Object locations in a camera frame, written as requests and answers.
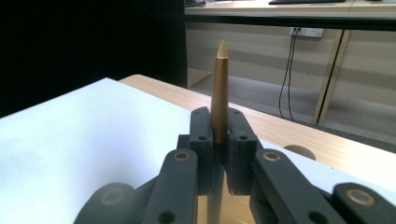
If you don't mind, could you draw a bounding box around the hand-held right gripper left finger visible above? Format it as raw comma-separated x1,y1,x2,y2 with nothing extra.
177,106,215,197

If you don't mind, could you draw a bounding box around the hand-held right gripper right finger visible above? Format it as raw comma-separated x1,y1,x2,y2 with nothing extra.
226,107,264,197

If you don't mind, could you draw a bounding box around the black and gold pencil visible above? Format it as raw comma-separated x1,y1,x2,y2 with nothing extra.
206,39,230,224

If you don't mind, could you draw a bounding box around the round table grommet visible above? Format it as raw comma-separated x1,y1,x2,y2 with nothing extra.
283,144,318,161

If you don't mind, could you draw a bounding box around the white board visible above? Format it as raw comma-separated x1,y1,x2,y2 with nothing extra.
0,77,396,206

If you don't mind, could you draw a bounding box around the black curtain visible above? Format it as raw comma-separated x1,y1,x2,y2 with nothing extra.
0,0,189,119

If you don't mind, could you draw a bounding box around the black power cable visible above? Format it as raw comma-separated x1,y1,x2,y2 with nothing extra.
277,29,297,120
287,29,299,123

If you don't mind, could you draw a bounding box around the white wall socket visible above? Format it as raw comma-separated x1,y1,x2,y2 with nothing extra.
289,26,325,38

